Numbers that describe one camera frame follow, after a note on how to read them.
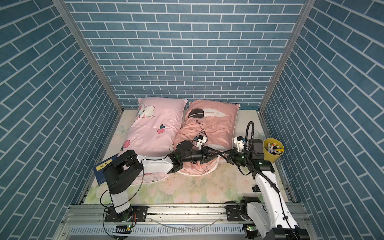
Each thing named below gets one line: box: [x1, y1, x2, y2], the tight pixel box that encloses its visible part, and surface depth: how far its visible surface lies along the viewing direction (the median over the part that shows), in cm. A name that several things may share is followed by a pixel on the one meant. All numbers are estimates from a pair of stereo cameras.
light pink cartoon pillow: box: [117, 97, 188, 183], surface depth 98 cm
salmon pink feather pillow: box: [173, 99, 240, 176], surface depth 101 cm
